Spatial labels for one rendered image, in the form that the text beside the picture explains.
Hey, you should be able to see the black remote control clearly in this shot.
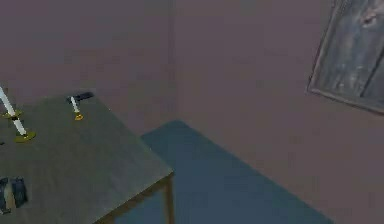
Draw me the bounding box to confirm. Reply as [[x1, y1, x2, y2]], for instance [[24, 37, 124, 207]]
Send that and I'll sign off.
[[65, 91, 95, 104]]

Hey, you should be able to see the white candle on gold holder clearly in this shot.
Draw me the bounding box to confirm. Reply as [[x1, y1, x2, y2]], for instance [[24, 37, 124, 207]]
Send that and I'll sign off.
[[0, 85, 24, 120], [68, 95, 85, 122], [10, 117, 37, 144]]

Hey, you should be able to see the olive brown wooden table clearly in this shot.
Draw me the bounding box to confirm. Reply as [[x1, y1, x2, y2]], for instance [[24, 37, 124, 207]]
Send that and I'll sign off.
[[0, 93, 176, 224]]

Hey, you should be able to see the black flat rectangular object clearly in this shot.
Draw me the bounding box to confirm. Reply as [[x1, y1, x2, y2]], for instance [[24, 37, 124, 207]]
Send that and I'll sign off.
[[10, 176, 30, 209]]

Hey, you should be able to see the grey framed wall picture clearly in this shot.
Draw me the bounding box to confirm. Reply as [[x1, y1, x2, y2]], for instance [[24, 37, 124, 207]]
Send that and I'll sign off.
[[305, 0, 384, 116]]

